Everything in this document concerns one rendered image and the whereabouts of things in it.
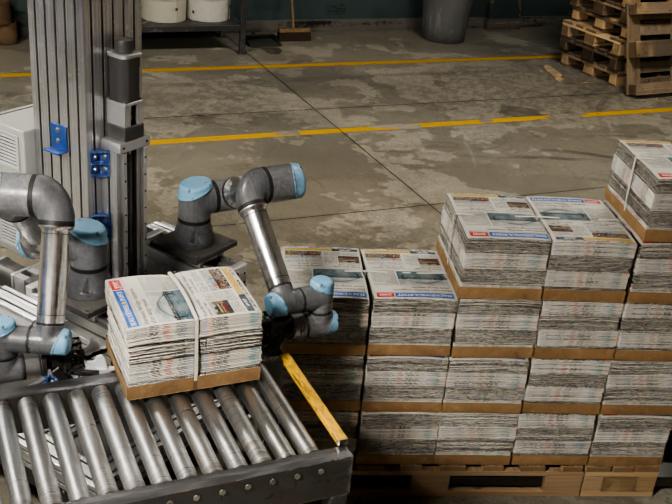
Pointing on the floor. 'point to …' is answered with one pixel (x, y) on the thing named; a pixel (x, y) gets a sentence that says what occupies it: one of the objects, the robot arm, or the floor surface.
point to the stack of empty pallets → (603, 39)
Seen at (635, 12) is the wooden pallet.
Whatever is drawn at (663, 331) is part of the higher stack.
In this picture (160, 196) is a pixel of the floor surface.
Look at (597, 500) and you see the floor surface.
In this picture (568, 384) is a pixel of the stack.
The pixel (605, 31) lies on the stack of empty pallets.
